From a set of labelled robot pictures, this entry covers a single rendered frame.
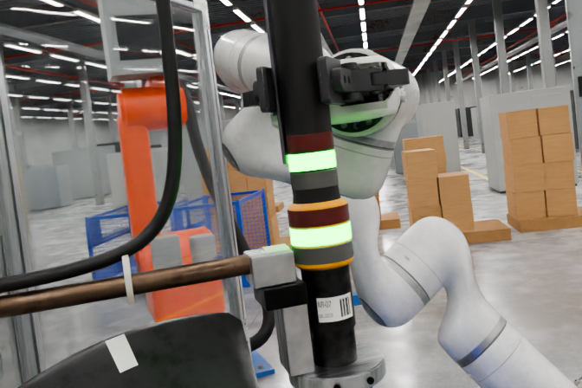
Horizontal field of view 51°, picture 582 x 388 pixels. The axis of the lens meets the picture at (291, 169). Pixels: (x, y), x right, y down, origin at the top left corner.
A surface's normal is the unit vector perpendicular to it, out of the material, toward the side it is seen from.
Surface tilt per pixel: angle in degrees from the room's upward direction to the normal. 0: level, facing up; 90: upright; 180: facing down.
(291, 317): 90
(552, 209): 90
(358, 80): 90
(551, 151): 90
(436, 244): 64
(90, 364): 49
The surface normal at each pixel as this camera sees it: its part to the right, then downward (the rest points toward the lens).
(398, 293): 0.18, -0.11
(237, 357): 0.31, -0.77
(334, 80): -0.33, 0.09
